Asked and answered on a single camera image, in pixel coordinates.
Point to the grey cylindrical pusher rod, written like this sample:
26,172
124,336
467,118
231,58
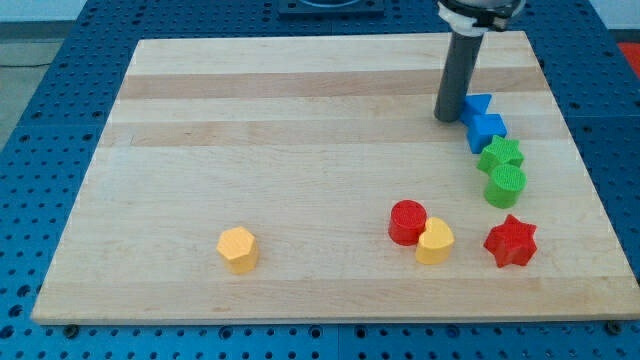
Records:
457,73

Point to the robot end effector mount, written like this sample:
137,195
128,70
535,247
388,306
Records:
476,17

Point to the blue triangle block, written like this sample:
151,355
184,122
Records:
475,104

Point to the green star block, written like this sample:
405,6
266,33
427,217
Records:
500,151

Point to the red star block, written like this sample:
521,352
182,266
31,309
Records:
512,242

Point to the blue cube block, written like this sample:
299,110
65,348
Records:
482,129

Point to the green cylinder block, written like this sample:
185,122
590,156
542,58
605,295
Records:
505,185

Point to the red cylinder block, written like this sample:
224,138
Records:
407,222

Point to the wooden board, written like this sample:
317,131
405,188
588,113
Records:
308,143

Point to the yellow heart block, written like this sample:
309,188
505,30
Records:
435,242

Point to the yellow hexagon block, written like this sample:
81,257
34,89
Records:
238,249

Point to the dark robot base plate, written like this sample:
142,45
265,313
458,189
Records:
300,8

